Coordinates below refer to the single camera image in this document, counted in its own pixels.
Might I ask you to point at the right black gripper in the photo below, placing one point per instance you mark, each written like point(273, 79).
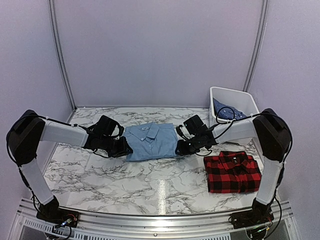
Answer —
point(182, 151)

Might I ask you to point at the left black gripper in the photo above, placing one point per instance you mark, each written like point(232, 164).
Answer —
point(123, 150)

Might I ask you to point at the light blue long sleeve shirt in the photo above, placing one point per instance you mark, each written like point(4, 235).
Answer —
point(151, 141)

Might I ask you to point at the red black plaid shirt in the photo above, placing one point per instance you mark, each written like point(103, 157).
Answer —
point(232, 172)

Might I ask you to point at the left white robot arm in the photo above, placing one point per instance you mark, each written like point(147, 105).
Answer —
point(32, 131)

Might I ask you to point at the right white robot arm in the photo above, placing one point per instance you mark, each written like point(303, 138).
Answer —
point(275, 140)

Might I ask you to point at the dark blue patterned shirt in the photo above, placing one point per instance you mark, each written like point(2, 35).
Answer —
point(226, 112)

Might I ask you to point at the white plastic bin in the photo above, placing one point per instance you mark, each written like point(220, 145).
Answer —
point(237, 102)

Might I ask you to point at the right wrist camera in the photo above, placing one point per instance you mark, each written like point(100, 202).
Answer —
point(194, 125)

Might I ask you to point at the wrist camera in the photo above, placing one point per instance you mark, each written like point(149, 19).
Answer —
point(194, 125)
point(106, 126)

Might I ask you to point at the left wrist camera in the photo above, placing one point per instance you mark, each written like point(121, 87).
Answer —
point(106, 126)

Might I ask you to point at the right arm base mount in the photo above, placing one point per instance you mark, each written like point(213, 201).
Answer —
point(249, 218)

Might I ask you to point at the aluminium table front rail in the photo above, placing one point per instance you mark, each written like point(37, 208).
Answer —
point(109, 226)

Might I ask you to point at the left wall aluminium profile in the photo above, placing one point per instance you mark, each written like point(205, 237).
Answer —
point(59, 54)

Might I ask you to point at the wall aluminium profile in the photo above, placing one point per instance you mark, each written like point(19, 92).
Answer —
point(260, 34)
point(59, 54)

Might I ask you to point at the right wall aluminium profile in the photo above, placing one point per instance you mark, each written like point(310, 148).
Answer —
point(260, 34)

